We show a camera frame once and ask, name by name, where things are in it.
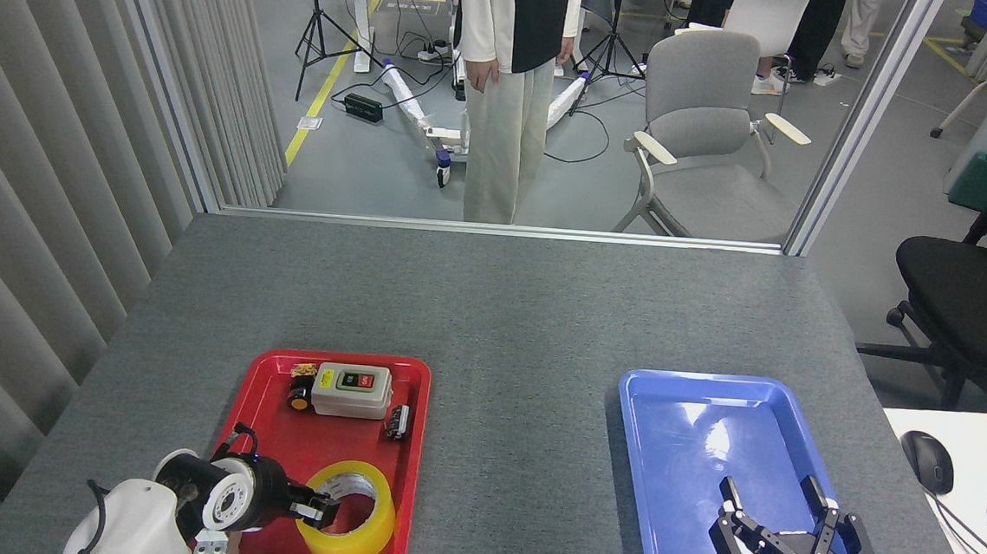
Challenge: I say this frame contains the black tripod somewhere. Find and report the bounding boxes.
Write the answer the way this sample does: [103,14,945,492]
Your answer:
[291,0,389,108]
[568,0,653,121]

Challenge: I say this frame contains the blue plastic tray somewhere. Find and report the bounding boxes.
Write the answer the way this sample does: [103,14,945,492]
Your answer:
[607,366,888,554]

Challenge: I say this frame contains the black computer mouse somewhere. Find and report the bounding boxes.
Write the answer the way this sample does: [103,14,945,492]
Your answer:
[897,429,958,497]

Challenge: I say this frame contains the silver post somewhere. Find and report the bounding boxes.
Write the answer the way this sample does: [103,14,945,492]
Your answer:
[94,0,237,213]
[783,0,948,264]

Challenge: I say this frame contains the white circuit breaker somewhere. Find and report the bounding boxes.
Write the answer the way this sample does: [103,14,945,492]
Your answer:
[193,527,235,554]

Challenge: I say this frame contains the silver horizontal rail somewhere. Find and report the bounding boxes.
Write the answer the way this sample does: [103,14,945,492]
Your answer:
[218,203,788,256]

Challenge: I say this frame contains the person's right hand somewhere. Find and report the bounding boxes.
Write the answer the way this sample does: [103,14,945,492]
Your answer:
[463,56,501,95]

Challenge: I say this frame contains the grey vertical blinds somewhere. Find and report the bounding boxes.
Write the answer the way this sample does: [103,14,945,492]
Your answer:
[0,0,301,554]

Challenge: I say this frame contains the white plastic chair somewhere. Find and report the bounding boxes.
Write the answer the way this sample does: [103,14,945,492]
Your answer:
[670,0,814,100]

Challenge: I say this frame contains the black office chair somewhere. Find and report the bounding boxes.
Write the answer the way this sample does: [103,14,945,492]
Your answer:
[851,148,987,413]

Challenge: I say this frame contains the yellow tape roll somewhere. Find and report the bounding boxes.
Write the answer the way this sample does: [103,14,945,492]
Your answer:
[294,458,400,554]

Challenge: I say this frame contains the red plastic tray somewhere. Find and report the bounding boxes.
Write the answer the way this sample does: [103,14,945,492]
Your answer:
[192,342,434,554]

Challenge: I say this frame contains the white stand on wheels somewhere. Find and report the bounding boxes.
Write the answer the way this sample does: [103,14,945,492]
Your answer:
[373,43,592,199]

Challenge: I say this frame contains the black push button orange cap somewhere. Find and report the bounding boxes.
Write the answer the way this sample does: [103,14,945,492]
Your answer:
[286,362,320,414]

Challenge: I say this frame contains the black floor cable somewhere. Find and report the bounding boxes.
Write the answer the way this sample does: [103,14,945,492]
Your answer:
[542,81,616,167]

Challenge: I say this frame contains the background person in beige trousers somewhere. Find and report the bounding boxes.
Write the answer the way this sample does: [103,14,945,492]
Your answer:
[838,0,884,70]

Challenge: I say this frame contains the grey armchair with white armrests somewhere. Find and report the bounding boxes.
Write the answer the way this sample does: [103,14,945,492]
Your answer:
[614,24,820,245]

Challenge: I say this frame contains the white two-button switch box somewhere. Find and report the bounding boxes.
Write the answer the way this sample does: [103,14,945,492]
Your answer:
[309,361,396,422]

